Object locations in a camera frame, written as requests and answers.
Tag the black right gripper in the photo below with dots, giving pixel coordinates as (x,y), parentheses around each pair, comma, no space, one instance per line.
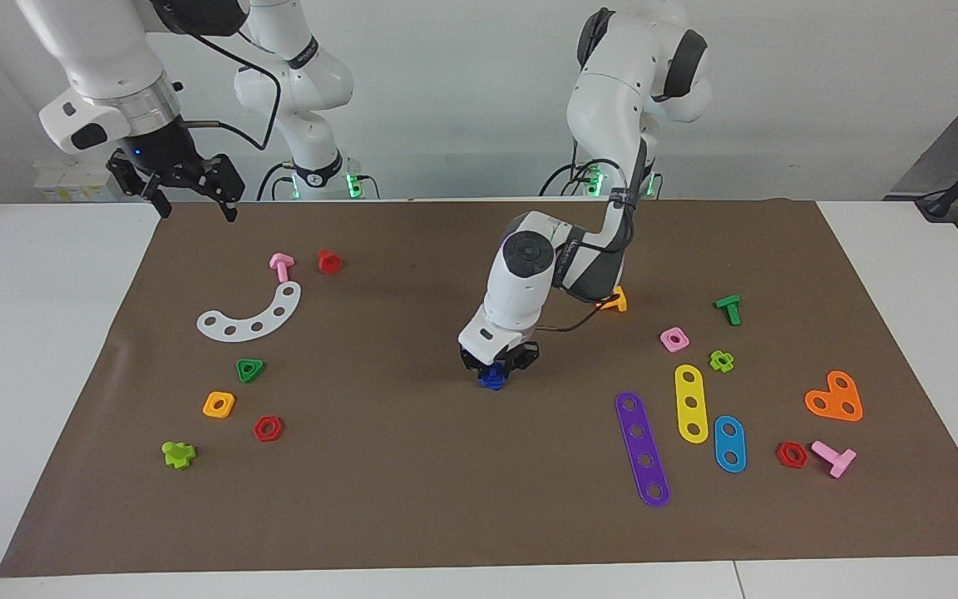
(159,150)

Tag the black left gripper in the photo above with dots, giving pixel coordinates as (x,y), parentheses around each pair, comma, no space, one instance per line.
(520,356)

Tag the blue plastic screw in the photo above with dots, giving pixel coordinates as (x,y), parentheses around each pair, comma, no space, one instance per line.
(493,385)

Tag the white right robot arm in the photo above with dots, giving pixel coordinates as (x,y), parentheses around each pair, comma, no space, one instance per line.
(105,50)

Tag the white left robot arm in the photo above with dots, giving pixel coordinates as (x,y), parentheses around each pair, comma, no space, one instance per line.
(520,291)

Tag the pink plastic screw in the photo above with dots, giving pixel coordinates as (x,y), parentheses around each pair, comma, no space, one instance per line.
(281,266)
(841,462)

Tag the brown table mat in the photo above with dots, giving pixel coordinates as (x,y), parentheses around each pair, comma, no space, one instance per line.
(446,482)

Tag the white curved perforated plate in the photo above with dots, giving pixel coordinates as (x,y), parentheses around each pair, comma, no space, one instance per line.
(267,319)

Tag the orange plastic screw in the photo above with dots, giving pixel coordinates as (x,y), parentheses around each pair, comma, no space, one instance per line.
(619,304)

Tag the red plastic screw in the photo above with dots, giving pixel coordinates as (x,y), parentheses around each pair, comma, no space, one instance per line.
(329,261)

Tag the purple four-hole strip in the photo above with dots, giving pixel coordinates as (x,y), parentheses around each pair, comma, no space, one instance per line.
(642,446)

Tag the pink square nut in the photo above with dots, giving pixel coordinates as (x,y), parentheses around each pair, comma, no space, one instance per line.
(666,343)

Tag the green triangle nut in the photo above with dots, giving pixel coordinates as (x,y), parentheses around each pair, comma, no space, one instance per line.
(244,376)

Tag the yellow three-hole strip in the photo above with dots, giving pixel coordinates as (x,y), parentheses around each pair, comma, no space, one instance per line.
(688,388)

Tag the orange square nut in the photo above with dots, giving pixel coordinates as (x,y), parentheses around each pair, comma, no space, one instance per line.
(209,409)

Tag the lime green cross nut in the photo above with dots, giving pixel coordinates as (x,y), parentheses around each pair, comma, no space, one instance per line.
(714,363)

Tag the red hexagon nut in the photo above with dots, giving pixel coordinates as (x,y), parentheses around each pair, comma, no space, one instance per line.
(781,456)
(259,433)

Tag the green plastic screw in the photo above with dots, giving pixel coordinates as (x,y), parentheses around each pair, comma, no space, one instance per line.
(731,309)

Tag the blue two-hole strip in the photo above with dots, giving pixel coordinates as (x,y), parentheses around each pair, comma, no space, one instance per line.
(729,445)

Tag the lime green cross screw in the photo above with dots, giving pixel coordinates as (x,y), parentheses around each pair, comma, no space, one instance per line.
(177,455)

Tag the orange heart-shaped plate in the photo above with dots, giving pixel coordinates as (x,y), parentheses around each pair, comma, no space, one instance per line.
(835,399)

